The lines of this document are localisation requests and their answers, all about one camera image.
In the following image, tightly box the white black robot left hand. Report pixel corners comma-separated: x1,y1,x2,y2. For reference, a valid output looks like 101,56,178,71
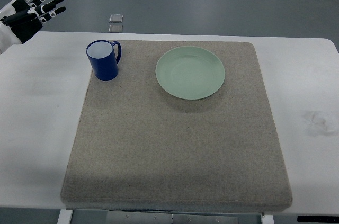
1,0,66,53

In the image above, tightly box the blue mug white inside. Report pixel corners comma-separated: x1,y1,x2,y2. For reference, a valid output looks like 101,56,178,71
86,40,122,81

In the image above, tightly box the upper metal floor plate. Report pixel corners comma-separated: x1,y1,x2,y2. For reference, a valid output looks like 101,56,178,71
109,14,123,23

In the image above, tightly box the metal floor plate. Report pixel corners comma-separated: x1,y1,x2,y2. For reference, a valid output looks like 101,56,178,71
109,14,123,23
109,24,123,33

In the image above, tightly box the lower metal floor plate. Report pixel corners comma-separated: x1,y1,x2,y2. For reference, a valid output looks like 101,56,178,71
109,24,123,33

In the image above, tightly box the light green plate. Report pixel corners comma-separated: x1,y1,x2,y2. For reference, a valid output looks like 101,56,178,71
155,46,226,100

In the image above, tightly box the beige felt mat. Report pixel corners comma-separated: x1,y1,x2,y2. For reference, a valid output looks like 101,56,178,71
60,41,292,212

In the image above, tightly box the black label strip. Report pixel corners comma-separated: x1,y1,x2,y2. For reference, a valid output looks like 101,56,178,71
297,216,339,223

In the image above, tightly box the metal table frame bracket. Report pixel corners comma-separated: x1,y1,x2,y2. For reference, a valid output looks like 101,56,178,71
57,209,274,224

